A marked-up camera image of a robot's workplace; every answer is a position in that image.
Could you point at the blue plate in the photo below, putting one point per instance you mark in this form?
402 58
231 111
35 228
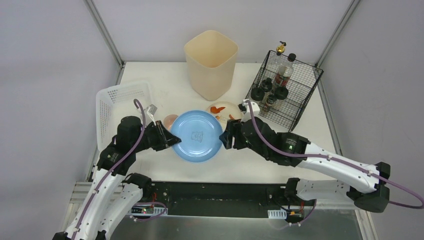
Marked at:
199 132

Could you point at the beige plate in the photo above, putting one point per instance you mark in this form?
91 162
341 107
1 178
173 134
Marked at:
223 116

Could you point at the clear glass bottle gold cap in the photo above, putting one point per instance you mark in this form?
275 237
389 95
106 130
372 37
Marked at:
276 58

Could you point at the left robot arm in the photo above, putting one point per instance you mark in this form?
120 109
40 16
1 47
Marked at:
113 191

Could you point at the small dark spice jar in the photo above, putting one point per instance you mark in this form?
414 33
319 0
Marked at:
269 102

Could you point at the black lid jar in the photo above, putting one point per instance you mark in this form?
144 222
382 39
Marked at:
266 85
257 95
281 93

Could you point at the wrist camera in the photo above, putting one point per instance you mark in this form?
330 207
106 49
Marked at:
149 113
249 109

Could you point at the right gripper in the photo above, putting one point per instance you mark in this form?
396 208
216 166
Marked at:
236 134

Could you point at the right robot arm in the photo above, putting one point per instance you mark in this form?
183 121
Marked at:
351 181

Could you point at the beige plastic bin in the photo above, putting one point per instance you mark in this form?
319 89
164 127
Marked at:
211 58

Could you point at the black wire basket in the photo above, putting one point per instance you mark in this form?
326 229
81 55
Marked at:
301 86

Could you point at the soy sauce bottle red label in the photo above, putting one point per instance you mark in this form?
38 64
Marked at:
285 71

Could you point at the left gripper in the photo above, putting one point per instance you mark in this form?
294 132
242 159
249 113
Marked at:
162 136

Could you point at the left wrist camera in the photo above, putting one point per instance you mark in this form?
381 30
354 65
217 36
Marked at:
149 113

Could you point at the orange food piece top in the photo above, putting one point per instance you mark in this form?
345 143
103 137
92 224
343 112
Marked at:
216 110

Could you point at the white plastic basket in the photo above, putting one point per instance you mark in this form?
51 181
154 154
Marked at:
116 102

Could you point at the pink mug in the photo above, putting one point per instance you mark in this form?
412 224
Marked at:
169 120

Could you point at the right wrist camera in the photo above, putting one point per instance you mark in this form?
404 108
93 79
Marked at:
249 109

